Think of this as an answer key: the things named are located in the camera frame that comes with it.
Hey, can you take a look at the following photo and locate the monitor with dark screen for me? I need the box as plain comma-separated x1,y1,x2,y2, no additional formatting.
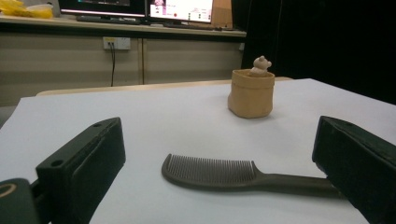
58,0,148,19

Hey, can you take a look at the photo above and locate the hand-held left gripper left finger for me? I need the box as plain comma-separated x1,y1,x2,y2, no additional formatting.
35,117,127,224

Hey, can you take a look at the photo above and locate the cardboard box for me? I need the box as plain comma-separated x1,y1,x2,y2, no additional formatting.
211,0,233,29

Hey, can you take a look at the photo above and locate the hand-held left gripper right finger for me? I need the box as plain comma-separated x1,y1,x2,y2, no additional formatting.
312,115,396,224

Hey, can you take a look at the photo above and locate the yellow plastic bag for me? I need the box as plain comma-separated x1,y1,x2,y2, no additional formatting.
0,0,54,19

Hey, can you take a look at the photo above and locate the black power cable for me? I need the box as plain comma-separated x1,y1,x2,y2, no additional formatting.
106,42,117,88

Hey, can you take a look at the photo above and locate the monitor with bright screen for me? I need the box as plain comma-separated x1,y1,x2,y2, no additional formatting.
146,0,215,24

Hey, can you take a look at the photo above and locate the white table cover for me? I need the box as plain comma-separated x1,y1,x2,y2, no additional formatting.
0,77,396,224

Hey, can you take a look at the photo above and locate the dark grey plastic comb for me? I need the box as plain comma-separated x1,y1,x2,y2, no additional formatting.
161,153,347,200

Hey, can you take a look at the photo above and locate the tan ceramic holder with bear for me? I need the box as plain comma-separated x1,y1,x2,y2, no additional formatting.
227,55,276,119

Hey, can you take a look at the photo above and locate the black keyboard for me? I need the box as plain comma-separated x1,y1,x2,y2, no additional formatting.
163,21,224,32
76,15,143,26

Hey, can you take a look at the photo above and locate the black curtain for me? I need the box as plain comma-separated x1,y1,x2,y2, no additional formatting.
231,0,396,105

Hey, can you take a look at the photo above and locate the white wall socket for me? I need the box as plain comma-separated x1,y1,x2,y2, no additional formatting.
103,36,132,51

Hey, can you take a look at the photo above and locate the beige wall counter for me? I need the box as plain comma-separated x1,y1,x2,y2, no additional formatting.
0,13,248,108

